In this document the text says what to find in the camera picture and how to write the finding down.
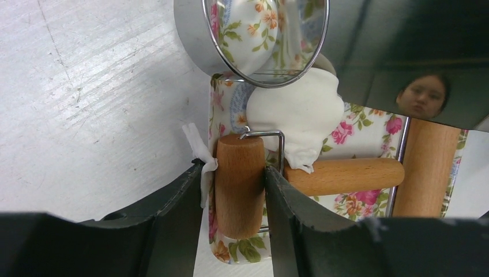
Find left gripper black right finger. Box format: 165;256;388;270
265;167;488;276

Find white dough piece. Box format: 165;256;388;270
246;68;344;174

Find metal spatula wooden handle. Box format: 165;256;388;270
321;1;488;132

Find leftover dough scrap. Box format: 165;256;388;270
182;123;219;208

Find round metal cutter ring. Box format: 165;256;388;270
173;0;331;89

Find floral pattern tray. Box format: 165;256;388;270
206;72;470;265

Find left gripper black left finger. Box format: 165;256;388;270
1;159;203;276

